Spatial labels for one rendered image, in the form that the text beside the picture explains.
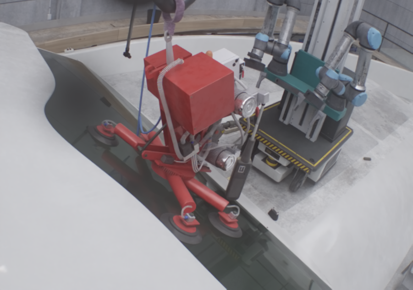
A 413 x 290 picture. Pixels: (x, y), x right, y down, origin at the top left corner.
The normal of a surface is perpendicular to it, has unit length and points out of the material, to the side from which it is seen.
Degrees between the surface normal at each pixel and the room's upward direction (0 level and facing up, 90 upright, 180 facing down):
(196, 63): 20
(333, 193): 0
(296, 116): 90
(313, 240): 10
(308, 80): 90
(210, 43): 90
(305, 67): 90
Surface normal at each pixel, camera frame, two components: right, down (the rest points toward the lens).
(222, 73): -0.06, -0.70
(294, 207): 0.21, -0.82
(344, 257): 0.52, -0.39
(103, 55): 0.62, 0.53
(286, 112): -0.66, 0.29
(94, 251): 0.48, -0.83
